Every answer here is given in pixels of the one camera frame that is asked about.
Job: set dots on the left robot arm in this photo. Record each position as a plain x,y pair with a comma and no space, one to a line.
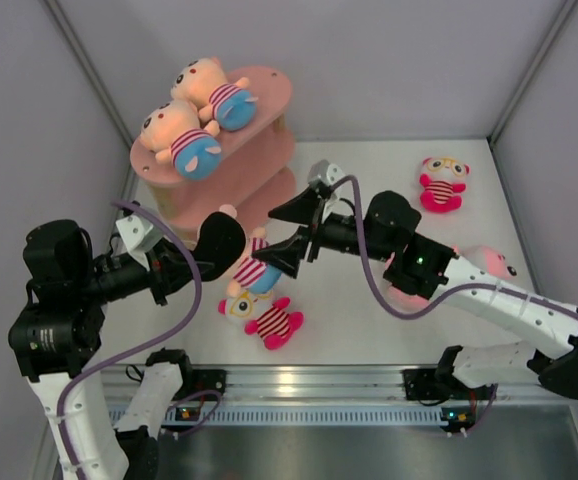
56,338

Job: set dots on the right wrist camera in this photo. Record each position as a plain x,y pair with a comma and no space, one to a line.
324,172

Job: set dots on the white panda toy yellow glasses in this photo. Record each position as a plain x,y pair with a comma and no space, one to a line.
263,315

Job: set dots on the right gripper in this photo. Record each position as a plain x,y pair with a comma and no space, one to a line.
304,209

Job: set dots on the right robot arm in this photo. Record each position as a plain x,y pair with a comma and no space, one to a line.
410,275

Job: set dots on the peach pig toy blue shorts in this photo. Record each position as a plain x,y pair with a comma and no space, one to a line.
204,83

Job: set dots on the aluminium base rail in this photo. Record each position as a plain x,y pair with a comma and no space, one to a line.
266,383

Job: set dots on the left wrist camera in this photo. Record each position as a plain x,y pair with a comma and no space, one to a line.
137,234

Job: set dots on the white slotted cable duct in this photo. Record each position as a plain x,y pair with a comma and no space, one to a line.
346,415

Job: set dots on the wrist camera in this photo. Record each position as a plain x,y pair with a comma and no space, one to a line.
324,172
137,234

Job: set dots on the black-haired boy doll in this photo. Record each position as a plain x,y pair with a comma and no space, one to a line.
224,249

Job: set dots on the pink wooden shelf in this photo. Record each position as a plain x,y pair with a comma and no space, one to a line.
254,175

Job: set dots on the pink frog toy striped shirt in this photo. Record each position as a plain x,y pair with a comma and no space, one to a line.
403,301

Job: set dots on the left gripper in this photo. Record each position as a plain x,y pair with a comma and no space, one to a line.
168,266

